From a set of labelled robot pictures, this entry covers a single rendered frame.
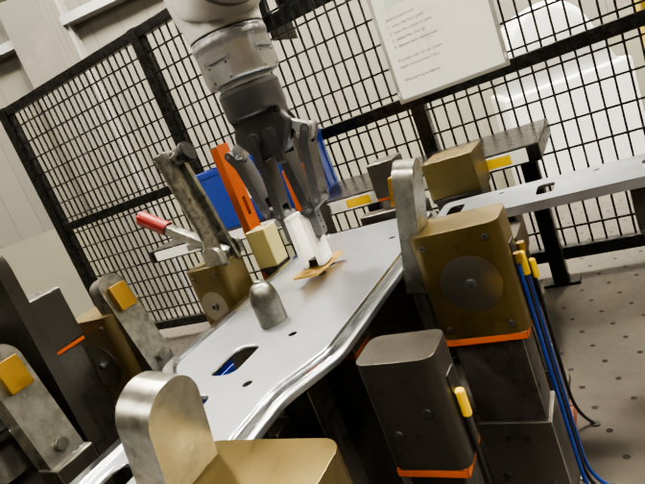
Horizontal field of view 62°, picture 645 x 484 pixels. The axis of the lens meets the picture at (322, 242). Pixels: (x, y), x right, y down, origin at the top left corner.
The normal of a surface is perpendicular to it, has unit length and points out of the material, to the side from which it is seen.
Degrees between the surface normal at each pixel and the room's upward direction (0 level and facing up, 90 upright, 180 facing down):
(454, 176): 90
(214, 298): 90
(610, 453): 0
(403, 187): 90
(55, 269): 90
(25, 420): 78
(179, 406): 102
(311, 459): 0
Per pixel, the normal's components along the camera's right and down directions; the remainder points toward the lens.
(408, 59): -0.42, 0.36
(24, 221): -0.12, 0.28
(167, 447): 0.89, -0.01
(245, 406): -0.36, -0.91
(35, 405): 0.74, -0.39
